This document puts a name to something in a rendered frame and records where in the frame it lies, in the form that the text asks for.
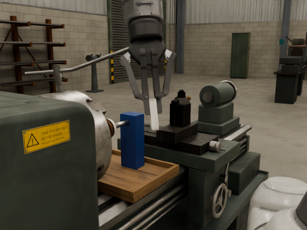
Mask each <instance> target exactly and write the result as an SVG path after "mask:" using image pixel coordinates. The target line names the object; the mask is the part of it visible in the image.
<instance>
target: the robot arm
mask: <svg viewBox="0 0 307 230"><path fill-rule="evenodd" d="M122 6H123V15H124V23H125V25H126V26H127V27H128V34H129V48H128V52H127V53H126V54H124V55H121V56H120V57H119V62H120V63H121V64H122V66H123V67H124V68H125V70H126V73H127V77H128V80H129V82H130V85H131V88H132V91H133V94H134V97H135V98H136V99H140V100H142V101H143V106H144V113H145V115H149V116H150V126H151V131H158V130H159V121H158V114H161V113H162V104H161V99H162V98H163V97H165V96H167V95H168V94H169V87H170V80H171V73H172V66H173V61H174V59H175V57H176V55H177V53H176V52H171V51H169V50H167V49H166V46H165V44H164V42H163V34H162V25H161V23H162V22H163V19H164V15H163V0H122ZM163 55H165V60H166V61H167V63H166V67H165V74H164V83H163V90H162V92H161V91H160V83H159V70H158V63H159V62H160V60H161V58H162V56H163ZM130 57H131V58H132V59H133V60H134V61H135V62H136V63H137V64H138V65H139V66H140V74H141V84H142V93H140V92H139V89H138V85H137V83H136V80H135V77H134V74H133V71H132V68H131V65H130V61H131V59H130ZM146 66H151V70H152V79H153V91H154V98H153V99H149V93H148V79H147V69H146ZM247 230H307V184H306V183H305V182H303V181H300V180H298V179H294V178H288V177H271V178H269V179H267V180H265V181H263V182H262V183H261V184H260V185H259V186H258V187H257V189H256V190H255V192H254V194H253V196H252V198H251V200H250V205H249V213H248V222H247Z"/></svg>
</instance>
